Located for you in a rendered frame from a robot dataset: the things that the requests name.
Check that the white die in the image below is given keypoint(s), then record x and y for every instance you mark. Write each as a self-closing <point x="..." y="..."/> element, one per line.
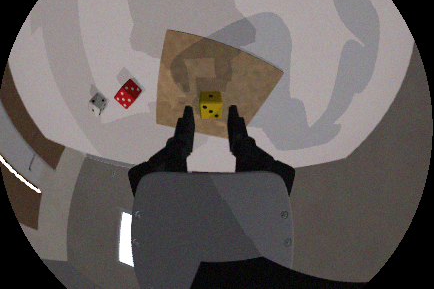
<point x="97" y="105"/>

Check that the yellow die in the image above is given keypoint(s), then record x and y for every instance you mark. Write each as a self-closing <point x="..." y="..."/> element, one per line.
<point x="210" y="105"/>

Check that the brown mat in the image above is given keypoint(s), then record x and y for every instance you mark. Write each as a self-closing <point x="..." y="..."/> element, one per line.
<point x="191" y="64"/>

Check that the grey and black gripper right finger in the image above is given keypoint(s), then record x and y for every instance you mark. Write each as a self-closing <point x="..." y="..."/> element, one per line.
<point x="253" y="158"/>

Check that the red die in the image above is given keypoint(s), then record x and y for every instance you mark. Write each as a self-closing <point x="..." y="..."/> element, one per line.
<point x="127" y="94"/>

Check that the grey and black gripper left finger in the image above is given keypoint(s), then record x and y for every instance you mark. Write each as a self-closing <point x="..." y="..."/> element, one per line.
<point x="172" y="158"/>

